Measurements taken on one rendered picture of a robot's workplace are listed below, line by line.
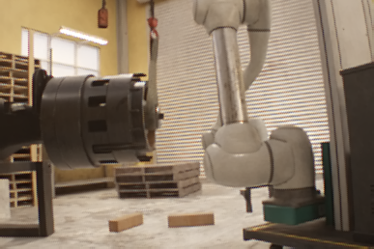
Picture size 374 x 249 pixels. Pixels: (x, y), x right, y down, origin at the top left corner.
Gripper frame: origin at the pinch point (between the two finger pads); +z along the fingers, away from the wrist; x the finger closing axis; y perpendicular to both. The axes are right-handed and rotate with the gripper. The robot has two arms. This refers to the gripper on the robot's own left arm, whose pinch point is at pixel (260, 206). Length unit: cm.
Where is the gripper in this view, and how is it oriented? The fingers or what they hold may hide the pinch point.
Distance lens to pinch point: 169.4
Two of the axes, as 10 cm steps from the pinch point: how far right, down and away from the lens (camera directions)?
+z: 0.6, 9.9, -1.2
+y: -5.0, 1.4, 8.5
